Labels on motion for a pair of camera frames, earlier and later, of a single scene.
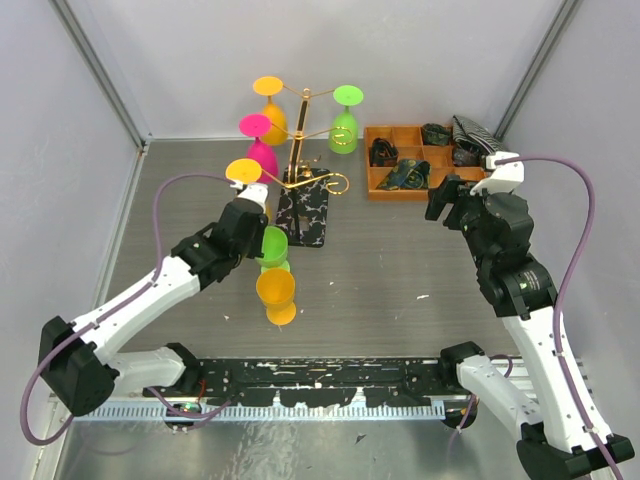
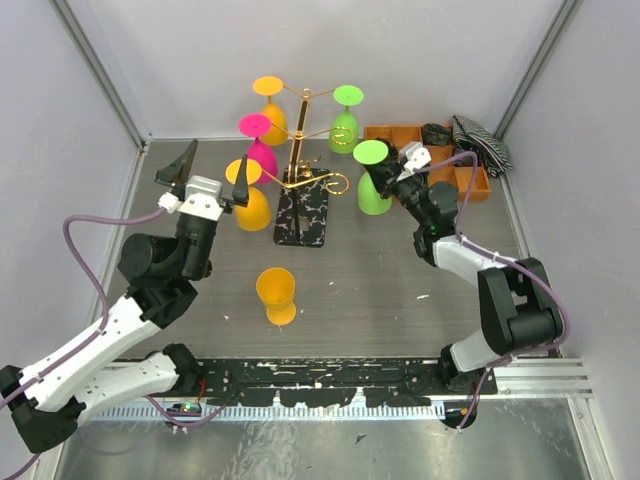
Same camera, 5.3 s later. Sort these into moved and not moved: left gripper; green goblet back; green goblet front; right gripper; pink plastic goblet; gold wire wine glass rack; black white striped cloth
Moved: right gripper; green goblet back; left gripper
Not moved: black white striped cloth; green goblet front; gold wire wine glass rack; pink plastic goblet
